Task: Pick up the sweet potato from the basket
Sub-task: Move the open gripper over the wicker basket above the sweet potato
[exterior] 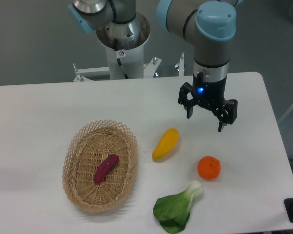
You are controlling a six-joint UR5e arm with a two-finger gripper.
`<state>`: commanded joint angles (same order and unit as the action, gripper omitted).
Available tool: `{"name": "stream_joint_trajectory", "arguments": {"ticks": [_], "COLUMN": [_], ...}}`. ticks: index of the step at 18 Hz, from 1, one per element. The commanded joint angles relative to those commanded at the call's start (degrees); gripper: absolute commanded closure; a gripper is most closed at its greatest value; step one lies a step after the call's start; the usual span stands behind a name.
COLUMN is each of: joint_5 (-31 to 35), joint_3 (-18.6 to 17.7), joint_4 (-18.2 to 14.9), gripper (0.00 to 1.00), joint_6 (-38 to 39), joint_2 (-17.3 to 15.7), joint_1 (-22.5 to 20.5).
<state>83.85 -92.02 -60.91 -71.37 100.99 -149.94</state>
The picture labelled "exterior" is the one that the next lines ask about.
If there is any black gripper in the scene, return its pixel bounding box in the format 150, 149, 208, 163
178, 72, 238, 132

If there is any purple sweet potato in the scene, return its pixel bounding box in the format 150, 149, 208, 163
93, 154, 119, 184

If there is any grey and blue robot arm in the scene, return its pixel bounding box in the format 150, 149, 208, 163
68, 0, 238, 130

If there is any woven wicker basket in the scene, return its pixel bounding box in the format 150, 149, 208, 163
62, 120, 138, 213

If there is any yellow mango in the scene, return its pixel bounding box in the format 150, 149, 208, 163
152, 128, 179, 162

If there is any orange tangerine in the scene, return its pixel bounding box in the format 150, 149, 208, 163
197, 156, 221, 180

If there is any green bok choy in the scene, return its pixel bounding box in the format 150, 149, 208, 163
153, 180, 204, 234

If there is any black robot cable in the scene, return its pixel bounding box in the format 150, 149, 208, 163
113, 39, 130, 80

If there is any white metal base frame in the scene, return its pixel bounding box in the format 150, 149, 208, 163
72, 52, 187, 82

